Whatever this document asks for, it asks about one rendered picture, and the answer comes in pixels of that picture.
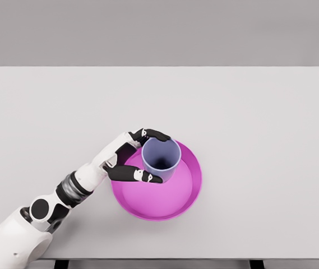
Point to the lavender plastic cup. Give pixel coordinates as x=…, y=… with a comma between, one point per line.
x=161, y=159

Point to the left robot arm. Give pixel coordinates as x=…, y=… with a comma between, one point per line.
x=22, y=232

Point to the magenta round plate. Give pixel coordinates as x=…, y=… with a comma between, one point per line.
x=162, y=199

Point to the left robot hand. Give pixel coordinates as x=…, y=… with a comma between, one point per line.
x=111, y=152

